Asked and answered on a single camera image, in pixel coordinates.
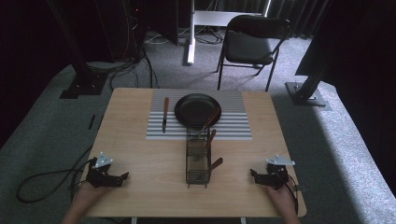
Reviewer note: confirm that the black round plate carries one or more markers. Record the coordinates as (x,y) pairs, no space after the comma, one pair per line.
(196,109)

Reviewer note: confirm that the black metal stand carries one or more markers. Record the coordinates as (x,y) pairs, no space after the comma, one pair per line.
(82,77)
(306,93)

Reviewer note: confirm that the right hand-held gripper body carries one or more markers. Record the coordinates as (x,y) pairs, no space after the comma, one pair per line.
(277,172)

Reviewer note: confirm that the black floor strip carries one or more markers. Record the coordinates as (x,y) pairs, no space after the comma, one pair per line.
(91,122)

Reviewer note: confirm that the black folding chair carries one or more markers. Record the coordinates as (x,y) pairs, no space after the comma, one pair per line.
(249,46)

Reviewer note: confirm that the grey striped placemat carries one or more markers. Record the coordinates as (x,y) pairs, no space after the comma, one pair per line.
(236,124)

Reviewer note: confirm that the white desk frame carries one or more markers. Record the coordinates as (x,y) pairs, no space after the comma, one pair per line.
(191,37)

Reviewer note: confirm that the person's left hand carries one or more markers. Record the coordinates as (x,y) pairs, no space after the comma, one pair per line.
(88,194)

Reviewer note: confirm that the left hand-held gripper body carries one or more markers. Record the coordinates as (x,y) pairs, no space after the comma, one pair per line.
(101,175)

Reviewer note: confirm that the person's right hand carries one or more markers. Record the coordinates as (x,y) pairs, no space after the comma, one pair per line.
(281,200)

